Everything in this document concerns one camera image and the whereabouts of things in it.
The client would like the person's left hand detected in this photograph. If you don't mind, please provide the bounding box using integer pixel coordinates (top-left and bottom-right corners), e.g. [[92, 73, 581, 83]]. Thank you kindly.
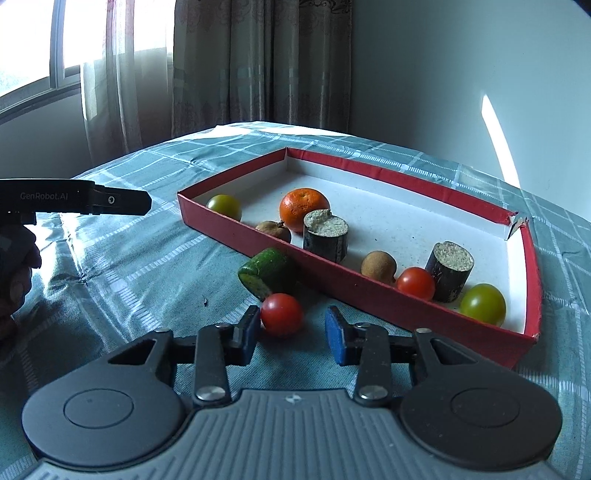
[[0, 222, 42, 342]]

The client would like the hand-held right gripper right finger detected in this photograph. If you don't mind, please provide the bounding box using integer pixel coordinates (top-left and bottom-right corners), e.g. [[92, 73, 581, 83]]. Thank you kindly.
[[324, 305, 483, 409]]

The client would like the green cucumber piece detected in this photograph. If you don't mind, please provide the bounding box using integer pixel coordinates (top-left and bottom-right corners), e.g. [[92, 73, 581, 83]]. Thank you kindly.
[[238, 248, 296, 303]]

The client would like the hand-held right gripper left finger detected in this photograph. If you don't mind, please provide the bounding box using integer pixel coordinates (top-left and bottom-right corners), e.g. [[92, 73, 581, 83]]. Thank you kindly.
[[108, 305, 262, 408]]

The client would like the brown longan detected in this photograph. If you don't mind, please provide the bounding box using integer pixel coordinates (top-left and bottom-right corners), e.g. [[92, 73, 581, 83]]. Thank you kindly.
[[361, 250, 398, 284], [255, 220, 293, 244]]

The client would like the green tomato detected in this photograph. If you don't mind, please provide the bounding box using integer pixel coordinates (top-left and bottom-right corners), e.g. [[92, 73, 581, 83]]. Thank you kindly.
[[459, 283, 507, 326], [205, 194, 243, 221]]

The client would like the orange mandarin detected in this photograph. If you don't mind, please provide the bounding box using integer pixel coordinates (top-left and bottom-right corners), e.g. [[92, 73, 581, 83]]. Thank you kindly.
[[279, 188, 331, 234]]

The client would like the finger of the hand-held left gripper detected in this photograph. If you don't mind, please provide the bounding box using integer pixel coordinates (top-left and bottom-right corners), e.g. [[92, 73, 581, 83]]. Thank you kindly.
[[95, 185, 152, 216]]

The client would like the brown patterned curtain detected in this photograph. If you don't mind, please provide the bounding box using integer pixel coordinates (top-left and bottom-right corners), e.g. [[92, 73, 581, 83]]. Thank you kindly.
[[172, 0, 354, 139]]

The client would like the window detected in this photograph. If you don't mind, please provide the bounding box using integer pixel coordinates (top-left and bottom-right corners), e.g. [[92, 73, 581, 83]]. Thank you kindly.
[[0, 0, 112, 125]]

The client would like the teal checked tablecloth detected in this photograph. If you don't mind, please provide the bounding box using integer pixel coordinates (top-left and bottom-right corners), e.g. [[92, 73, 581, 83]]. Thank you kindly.
[[0, 121, 591, 480]]

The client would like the dark sugarcane piece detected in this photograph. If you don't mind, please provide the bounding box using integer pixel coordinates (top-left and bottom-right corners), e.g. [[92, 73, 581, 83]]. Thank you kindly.
[[302, 209, 349, 263], [425, 241, 475, 304]]

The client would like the sheer curtain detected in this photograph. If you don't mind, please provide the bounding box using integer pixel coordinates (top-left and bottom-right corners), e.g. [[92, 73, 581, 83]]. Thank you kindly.
[[81, 0, 176, 162]]

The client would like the red cherry tomato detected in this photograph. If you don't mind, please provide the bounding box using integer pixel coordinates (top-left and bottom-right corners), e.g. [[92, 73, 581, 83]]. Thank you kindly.
[[396, 267, 436, 302], [260, 293, 304, 337]]

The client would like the red cardboard box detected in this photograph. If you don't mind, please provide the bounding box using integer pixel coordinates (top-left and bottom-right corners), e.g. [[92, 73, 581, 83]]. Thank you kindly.
[[177, 147, 543, 370]]

